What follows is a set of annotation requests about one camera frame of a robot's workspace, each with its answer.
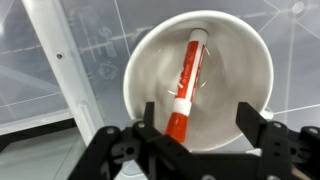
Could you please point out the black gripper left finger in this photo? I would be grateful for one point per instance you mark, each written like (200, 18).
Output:
(158, 156)

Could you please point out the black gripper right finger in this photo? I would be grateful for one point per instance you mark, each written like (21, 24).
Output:
(283, 149)

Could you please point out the red marker pen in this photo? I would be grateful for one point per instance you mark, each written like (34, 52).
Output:
(178, 121)

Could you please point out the white green ceramic cup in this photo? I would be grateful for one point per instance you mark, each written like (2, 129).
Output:
(236, 67)

